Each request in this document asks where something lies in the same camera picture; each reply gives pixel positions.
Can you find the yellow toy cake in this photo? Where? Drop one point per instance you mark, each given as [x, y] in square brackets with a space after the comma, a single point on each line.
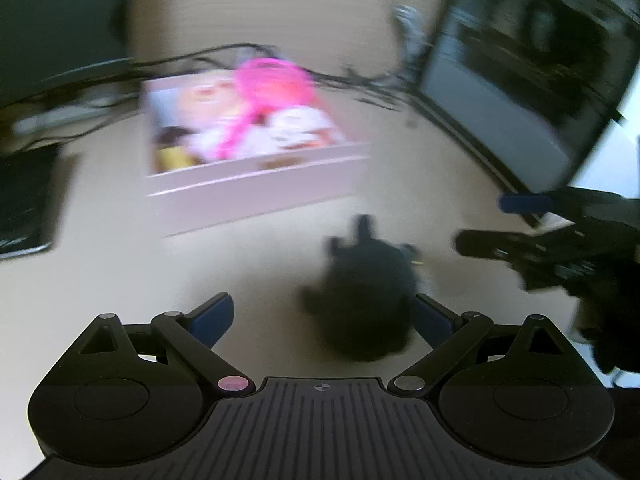
[172, 157]

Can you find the grey power strip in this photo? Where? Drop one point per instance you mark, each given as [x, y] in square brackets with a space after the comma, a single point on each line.
[70, 116]

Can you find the black plush toy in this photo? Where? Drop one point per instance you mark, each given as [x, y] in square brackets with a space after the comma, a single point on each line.
[365, 300]

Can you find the flat black monitor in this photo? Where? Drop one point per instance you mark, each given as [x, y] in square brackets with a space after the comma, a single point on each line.
[50, 25]

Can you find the pink storage box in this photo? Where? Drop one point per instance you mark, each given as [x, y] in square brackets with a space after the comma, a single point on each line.
[240, 195]

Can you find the cream plush cat toy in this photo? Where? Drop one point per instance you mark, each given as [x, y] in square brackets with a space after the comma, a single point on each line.
[300, 127]

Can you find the curved black monitor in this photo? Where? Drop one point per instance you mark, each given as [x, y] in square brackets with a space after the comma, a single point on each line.
[500, 85]

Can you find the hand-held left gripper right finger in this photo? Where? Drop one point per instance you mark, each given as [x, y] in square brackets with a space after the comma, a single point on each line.
[432, 320]

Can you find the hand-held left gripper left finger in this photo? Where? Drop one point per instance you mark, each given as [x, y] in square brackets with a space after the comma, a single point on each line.
[215, 317]

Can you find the black keyboard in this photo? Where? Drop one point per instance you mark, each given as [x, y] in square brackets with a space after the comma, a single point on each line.
[25, 200]

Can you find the pink toy racket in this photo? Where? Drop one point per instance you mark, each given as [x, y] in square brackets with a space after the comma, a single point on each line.
[275, 85]

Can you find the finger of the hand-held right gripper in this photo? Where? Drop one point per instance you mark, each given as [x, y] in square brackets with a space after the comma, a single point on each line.
[520, 203]
[485, 244]

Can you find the white cardboard box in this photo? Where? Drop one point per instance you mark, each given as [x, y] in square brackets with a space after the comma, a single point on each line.
[615, 160]

